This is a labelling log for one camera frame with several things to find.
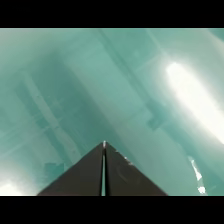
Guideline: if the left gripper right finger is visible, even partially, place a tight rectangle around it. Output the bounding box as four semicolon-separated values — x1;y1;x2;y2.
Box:
104;140;168;197

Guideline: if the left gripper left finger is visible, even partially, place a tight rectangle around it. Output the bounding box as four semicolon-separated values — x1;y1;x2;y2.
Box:
37;142;104;197

